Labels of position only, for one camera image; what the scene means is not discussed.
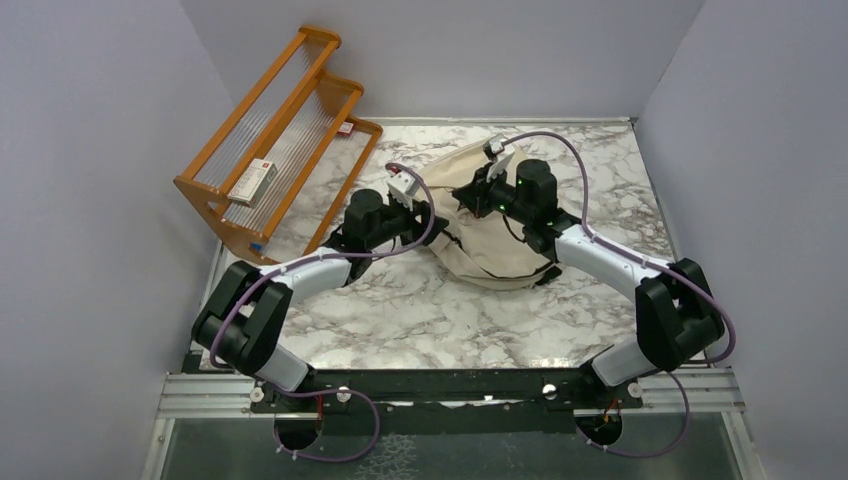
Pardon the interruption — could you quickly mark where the orange wooden shelf rack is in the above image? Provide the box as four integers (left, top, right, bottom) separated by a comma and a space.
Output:
174, 25, 383, 264

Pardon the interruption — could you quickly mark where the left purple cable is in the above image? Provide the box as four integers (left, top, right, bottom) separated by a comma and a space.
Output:
208, 162, 439, 465

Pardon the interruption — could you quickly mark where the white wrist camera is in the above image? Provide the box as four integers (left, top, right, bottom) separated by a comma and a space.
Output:
387, 166, 420, 211
483, 135, 515, 183

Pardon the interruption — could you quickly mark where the beige canvas backpack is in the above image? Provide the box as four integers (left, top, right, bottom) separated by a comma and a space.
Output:
418, 140, 564, 291

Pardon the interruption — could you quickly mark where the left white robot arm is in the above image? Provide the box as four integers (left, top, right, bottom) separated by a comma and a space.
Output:
191, 189, 443, 411

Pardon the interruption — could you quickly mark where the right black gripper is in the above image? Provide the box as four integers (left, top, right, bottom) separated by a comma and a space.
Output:
451, 162, 532, 226

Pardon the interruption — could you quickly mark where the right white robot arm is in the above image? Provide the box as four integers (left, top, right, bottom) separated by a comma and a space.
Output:
452, 159, 725, 407

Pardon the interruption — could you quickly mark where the white red small box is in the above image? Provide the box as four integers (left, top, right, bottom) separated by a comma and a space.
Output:
227, 158, 277, 208

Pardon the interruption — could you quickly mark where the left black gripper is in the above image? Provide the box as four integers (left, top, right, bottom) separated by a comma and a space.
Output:
366, 194, 449, 250

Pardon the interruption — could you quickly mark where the small red white card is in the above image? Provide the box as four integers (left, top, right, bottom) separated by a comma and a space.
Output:
336, 122, 354, 137

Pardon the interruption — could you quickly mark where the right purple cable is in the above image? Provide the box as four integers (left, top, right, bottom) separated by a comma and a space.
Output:
486, 131, 738, 460

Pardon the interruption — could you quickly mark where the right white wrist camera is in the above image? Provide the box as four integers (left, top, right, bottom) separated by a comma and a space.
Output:
483, 135, 515, 183

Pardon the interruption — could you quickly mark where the black metal base frame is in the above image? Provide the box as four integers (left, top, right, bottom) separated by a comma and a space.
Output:
155, 351, 747, 439

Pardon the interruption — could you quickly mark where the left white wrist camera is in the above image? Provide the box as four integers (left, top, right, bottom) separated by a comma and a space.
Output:
387, 166, 420, 211

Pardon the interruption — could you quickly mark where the purple cable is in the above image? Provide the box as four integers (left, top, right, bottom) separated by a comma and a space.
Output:
486, 131, 738, 460
208, 162, 439, 465

